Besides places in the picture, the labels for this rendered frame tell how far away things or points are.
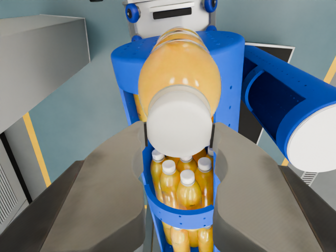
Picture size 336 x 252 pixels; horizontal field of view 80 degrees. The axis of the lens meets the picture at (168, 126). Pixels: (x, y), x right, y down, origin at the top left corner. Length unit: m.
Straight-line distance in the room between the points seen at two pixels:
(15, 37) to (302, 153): 1.10
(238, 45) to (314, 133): 0.47
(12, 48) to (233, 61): 0.79
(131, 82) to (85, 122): 1.58
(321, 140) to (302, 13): 1.16
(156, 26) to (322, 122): 0.57
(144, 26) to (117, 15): 0.96
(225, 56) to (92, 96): 1.53
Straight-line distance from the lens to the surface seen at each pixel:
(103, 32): 1.63
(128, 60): 0.38
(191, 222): 0.61
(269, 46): 1.59
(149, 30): 0.64
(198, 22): 0.64
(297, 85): 0.88
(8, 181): 2.47
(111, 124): 1.89
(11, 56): 0.95
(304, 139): 0.78
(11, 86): 0.94
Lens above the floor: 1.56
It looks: 58 degrees down
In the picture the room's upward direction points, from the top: 179 degrees clockwise
